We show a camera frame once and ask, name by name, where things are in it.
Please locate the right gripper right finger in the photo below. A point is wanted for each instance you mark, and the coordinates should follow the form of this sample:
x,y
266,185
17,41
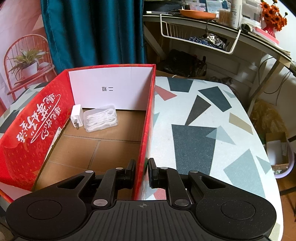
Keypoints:
x,y
170,180

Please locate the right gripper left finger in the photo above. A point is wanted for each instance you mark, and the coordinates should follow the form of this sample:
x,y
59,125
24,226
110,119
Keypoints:
x,y
113,181

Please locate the clear box of floss picks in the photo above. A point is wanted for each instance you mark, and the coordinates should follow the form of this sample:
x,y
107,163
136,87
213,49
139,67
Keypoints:
x,y
100,118

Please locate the red cardboard box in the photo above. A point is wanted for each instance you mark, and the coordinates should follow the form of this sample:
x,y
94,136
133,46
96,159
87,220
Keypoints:
x,y
40,146

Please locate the white charger adapter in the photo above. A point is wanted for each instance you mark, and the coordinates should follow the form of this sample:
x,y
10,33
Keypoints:
x,y
76,116

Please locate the printed room backdrop cloth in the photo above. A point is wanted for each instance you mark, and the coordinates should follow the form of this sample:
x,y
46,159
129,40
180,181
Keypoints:
x,y
25,55

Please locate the black bag under desk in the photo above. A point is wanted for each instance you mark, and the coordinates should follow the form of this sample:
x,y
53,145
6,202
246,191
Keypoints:
x,y
183,64

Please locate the purple bin with papers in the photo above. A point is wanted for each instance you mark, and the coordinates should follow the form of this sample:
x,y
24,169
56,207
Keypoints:
x,y
280,154

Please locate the cluttered desk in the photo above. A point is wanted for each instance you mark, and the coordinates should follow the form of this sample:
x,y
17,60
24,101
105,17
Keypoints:
x,y
247,60

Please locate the teal blue curtain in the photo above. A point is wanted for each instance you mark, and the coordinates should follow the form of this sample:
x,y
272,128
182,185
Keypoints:
x,y
88,33

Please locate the orange bowl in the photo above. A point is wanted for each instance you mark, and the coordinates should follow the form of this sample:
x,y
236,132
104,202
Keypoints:
x,y
197,14

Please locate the cotton swab container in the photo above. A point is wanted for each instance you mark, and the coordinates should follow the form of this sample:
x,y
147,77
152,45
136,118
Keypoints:
x,y
224,17

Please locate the pink book on desk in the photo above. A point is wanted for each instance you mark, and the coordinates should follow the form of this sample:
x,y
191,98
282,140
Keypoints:
x,y
265,35

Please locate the white tall bottle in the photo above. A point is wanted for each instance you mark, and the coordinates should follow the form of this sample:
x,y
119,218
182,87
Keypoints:
x,y
235,13

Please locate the orange flowers in red vase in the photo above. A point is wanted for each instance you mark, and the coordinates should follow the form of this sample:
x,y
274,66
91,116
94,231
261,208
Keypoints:
x,y
274,21

